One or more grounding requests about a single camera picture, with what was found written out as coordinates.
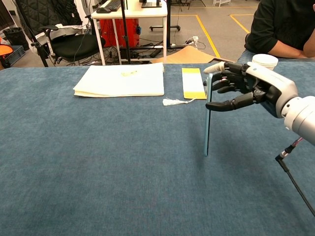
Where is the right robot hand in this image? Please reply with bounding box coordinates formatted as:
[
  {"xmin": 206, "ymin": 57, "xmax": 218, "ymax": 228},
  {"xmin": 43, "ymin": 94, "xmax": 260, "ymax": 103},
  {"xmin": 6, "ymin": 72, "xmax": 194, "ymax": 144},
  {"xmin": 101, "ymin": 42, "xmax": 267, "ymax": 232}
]
[{"xmin": 203, "ymin": 61, "xmax": 299, "ymax": 118}]

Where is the black smartphone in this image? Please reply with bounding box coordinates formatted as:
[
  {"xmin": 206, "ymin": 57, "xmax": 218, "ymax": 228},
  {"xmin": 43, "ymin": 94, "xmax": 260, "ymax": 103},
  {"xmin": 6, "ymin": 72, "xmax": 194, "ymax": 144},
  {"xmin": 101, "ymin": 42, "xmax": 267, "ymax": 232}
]
[{"xmin": 203, "ymin": 73, "xmax": 214, "ymax": 157}]

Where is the floral white paper cup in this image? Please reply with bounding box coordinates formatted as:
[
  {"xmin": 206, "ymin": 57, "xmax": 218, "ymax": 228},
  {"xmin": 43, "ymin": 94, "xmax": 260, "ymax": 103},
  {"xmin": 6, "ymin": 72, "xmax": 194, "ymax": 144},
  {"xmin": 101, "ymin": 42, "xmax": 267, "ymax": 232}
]
[{"xmin": 252, "ymin": 54, "xmax": 279, "ymax": 71}]

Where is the person in black sweater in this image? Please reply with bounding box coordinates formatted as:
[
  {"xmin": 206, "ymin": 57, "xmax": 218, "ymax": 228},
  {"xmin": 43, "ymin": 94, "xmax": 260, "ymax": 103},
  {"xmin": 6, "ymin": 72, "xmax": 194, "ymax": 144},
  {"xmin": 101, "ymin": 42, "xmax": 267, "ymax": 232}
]
[{"xmin": 244, "ymin": 0, "xmax": 315, "ymax": 59}]

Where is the yellow white bookmark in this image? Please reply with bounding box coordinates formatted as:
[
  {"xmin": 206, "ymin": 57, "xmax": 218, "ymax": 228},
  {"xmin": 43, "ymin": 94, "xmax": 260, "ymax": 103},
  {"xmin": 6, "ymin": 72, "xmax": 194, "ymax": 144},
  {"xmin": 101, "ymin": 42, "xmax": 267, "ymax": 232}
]
[{"xmin": 181, "ymin": 67, "xmax": 207, "ymax": 100}]

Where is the brown cardboard sheet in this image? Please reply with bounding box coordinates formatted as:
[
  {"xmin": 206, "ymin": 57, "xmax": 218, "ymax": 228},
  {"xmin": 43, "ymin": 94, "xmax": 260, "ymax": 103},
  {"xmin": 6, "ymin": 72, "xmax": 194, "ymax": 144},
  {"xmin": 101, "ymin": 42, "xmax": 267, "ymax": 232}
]
[{"xmin": 150, "ymin": 45, "xmax": 234, "ymax": 64}]

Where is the white bookmark tassel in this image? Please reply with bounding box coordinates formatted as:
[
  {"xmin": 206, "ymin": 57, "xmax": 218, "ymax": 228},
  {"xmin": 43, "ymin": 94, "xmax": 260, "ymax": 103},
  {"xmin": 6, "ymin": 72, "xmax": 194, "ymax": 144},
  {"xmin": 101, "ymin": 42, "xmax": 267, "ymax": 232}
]
[{"xmin": 162, "ymin": 97, "xmax": 197, "ymax": 107}]

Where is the black rolling stand base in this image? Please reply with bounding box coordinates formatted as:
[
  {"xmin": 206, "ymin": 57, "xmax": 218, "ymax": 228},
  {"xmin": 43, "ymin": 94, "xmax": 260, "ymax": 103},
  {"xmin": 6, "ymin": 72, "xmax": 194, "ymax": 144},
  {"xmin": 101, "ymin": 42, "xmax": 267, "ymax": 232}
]
[{"xmin": 149, "ymin": 0, "xmax": 181, "ymax": 32}]

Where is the black monitor stand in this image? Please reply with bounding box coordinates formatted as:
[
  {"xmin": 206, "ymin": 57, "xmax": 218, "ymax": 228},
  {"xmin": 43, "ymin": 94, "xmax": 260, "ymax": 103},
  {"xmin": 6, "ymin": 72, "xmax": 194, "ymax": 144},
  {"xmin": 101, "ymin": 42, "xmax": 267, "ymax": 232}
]
[{"xmin": 139, "ymin": 0, "xmax": 162, "ymax": 9}]

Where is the white paper notebook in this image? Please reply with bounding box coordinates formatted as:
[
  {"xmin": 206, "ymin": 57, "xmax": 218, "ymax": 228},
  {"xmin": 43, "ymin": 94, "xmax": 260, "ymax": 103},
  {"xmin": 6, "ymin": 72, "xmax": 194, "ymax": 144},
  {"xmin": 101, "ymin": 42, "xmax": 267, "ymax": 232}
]
[{"xmin": 72, "ymin": 62, "xmax": 165, "ymax": 98}]

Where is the black tripod pole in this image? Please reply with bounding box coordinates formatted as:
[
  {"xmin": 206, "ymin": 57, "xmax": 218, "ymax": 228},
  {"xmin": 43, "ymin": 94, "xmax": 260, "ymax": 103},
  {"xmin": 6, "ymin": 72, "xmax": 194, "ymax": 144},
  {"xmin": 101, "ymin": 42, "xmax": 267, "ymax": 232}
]
[{"xmin": 120, "ymin": 0, "xmax": 132, "ymax": 65}]

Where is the white desk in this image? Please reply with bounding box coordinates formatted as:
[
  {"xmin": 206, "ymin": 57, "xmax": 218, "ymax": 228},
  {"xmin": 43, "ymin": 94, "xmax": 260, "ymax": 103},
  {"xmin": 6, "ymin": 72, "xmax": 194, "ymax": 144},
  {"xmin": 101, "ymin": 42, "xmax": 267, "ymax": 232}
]
[{"xmin": 91, "ymin": 0, "xmax": 168, "ymax": 66}]

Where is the red cabinet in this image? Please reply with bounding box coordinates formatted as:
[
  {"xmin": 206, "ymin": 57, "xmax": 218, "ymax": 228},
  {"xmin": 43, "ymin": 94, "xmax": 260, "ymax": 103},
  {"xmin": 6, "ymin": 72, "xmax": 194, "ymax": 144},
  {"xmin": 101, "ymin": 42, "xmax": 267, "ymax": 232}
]
[{"xmin": 99, "ymin": 18, "xmax": 140, "ymax": 48}]

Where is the blue table cloth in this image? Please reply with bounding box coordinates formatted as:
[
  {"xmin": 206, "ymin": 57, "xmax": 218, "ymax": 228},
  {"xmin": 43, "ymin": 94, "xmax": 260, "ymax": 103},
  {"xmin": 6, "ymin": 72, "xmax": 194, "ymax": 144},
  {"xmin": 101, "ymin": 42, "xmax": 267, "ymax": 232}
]
[{"xmin": 0, "ymin": 61, "xmax": 315, "ymax": 236}]

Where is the black keyboard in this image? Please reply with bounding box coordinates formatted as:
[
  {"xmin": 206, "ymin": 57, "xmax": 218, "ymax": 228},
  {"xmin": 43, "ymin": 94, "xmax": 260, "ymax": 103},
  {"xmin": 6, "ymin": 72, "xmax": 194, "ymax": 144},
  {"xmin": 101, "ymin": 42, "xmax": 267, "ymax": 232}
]
[{"xmin": 103, "ymin": 0, "xmax": 122, "ymax": 12}]

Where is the black office chair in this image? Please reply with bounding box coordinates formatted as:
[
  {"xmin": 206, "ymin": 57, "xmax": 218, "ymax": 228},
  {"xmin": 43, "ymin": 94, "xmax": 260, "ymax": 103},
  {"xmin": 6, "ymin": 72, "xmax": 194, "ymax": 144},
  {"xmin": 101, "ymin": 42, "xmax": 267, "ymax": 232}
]
[{"xmin": 38, "ymin": 15, "xmax": 106, "ymax": 66}]

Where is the black quilted jacket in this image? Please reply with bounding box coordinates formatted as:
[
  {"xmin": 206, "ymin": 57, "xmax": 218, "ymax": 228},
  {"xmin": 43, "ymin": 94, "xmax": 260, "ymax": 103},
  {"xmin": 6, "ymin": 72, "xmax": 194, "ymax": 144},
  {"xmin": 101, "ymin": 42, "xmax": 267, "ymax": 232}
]
[{"xmin": 15, "ymin": 0, "xmax": 83, "ymax": 42}]

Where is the grey plastic crate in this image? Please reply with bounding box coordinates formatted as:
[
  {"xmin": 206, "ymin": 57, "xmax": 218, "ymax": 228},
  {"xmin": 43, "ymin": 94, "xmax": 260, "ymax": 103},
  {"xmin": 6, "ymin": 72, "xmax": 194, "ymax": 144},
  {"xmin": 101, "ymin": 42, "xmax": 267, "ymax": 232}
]
[{"xmin": 4, "ymin": 45, "xmax": 26, "ymax": 66}]

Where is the black waste bin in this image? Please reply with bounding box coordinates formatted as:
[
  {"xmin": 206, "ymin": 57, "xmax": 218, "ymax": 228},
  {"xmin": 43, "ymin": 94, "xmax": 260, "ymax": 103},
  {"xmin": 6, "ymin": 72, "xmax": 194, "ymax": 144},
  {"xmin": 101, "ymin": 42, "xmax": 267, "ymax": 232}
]
[{"xmin": 2, "ymin": 27, "xmax": 30, "ymax": 51}]

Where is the orange object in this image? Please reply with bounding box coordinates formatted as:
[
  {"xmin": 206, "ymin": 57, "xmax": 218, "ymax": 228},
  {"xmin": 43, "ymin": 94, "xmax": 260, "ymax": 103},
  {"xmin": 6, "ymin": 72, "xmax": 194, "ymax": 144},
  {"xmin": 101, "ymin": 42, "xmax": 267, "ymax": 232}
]
[{"xmin": 0, "ymin": 37, "xmax": 14, "ymax": 59}]

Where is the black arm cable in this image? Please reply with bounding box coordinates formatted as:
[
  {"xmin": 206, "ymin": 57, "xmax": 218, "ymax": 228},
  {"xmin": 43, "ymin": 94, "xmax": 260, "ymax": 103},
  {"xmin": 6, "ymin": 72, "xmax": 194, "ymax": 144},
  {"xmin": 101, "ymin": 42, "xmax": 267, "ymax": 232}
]
[{"xmin": 275, "ymin": 137, "xmax": 315, "ymax": 217}]

